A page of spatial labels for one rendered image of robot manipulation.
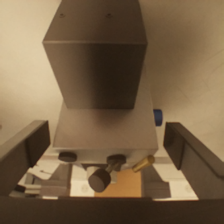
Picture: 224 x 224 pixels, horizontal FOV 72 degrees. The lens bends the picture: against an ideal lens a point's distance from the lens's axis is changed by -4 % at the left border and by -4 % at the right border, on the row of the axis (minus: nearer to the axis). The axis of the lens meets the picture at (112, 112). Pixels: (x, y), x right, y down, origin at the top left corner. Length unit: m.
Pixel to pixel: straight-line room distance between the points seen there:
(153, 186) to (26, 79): 0.24
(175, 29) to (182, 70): 0.06
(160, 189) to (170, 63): 0.18
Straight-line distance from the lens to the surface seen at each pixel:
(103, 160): 0.16
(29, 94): 0.28
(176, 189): 0.93
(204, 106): 0.31
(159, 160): 0.22
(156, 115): 0.16
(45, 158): 0.23
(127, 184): 0.65
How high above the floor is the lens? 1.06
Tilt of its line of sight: 33 degrees down
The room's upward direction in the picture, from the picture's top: 179 degrees counter-clockwise
